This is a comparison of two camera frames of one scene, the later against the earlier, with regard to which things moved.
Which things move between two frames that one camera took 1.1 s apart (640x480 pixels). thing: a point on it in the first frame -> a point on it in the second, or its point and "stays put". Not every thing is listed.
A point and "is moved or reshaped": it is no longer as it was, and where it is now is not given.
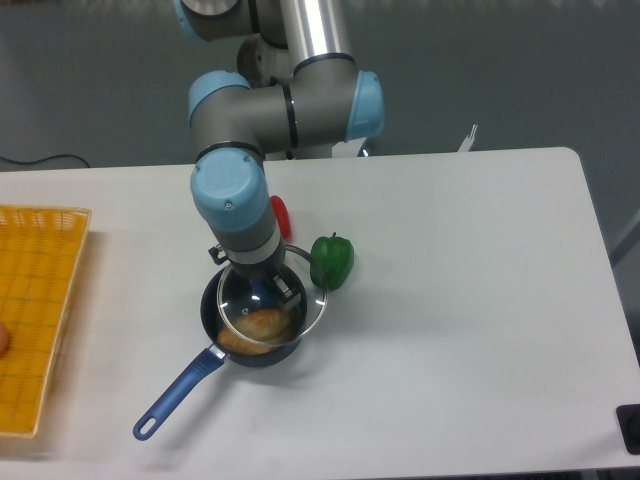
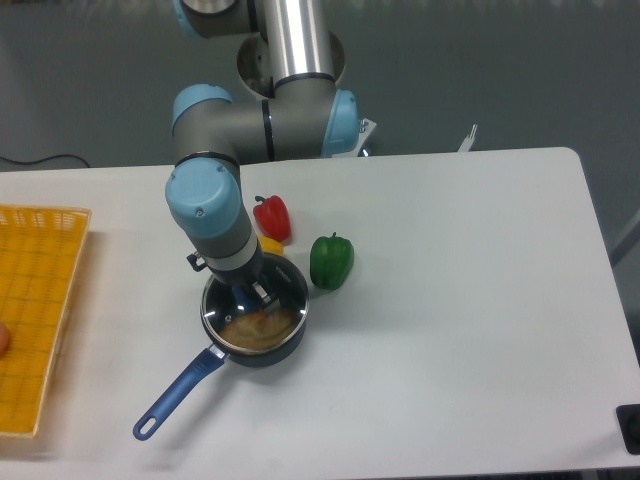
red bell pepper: x=282 y=215 stays put
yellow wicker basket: x=40 y=249 stays put
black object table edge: x=629 y=419 stays put
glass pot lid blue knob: x=254 y=311 is moved or reshaped
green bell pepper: x=336 y=256 stays put
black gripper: x=262 y=273 -> x=235 y=279
